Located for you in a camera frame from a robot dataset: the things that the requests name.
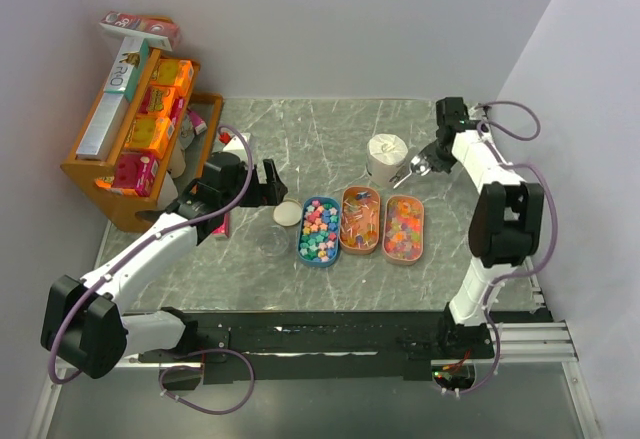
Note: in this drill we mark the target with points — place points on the pink tray of gummy stars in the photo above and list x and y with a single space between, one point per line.
403 230

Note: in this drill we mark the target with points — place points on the orange smiley box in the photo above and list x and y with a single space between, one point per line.
149 135
174 73

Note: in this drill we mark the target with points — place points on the orange red snack box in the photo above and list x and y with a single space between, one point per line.
158 101

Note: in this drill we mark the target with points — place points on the pink toothpaste box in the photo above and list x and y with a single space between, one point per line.
223 231

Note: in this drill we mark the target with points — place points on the silver long box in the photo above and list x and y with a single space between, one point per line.
103 127

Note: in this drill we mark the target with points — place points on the wooden shelf rack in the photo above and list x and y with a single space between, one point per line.
128 151

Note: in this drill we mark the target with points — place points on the gold jar lid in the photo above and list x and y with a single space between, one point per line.
288 213

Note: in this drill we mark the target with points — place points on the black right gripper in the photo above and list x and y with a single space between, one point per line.
437 163

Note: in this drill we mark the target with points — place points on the pink box on top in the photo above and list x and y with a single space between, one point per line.
159 33

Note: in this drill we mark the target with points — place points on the orange smiley box top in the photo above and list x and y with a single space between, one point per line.
174 73

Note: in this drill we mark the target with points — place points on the pink smiley box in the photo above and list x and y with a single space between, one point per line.
134 174

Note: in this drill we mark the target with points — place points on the teal white long box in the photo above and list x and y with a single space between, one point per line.
130 61

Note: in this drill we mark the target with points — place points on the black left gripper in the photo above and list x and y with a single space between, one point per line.
265 194

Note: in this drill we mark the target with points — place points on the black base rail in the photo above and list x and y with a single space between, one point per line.
336 345

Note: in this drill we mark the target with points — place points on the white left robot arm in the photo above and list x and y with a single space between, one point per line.
85 322

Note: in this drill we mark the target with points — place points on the clear glass jar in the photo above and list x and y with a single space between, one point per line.
273 241

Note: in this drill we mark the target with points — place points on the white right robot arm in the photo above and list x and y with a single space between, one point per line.
505 228

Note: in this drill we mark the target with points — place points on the white pink packet in shelf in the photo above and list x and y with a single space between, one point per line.
192 126

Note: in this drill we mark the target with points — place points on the orange smiley box lower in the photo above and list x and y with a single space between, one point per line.
149 135

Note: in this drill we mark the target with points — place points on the pink tray of lollipops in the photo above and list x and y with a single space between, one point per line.
360 220

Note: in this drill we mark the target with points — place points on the blue tray of star candies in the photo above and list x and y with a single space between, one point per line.
318 236

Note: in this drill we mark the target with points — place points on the silver metal scoop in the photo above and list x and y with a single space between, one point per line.
417 166

